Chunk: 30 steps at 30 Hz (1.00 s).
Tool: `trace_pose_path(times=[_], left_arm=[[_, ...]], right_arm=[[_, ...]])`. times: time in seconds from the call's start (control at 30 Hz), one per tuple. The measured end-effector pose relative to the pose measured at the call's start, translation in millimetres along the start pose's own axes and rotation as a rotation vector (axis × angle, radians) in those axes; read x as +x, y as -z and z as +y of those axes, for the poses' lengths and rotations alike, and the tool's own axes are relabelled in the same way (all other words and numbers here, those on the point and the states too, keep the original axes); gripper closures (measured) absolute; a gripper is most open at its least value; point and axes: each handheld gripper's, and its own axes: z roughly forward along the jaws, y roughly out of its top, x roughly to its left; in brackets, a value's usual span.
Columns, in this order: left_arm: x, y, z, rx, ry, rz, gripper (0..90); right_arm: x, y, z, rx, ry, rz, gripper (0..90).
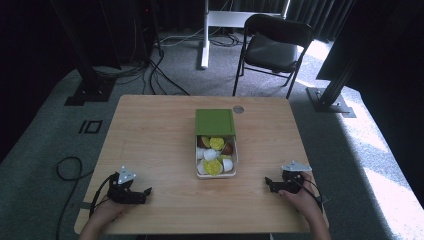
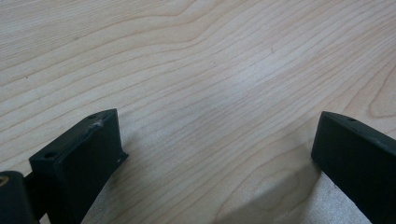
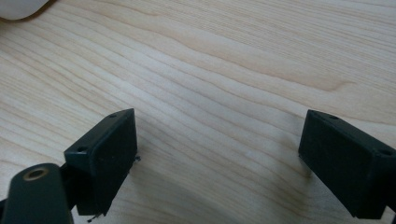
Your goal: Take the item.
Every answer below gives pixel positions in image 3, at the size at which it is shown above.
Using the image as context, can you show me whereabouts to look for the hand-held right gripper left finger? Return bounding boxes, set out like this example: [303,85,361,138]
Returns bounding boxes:
[64,107,139,217]

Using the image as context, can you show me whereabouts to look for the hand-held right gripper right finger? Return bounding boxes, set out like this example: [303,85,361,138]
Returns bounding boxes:
[297,108,396,220]

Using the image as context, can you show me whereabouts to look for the white rounded object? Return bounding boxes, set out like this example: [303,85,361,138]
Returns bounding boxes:
[0,0,50,21]

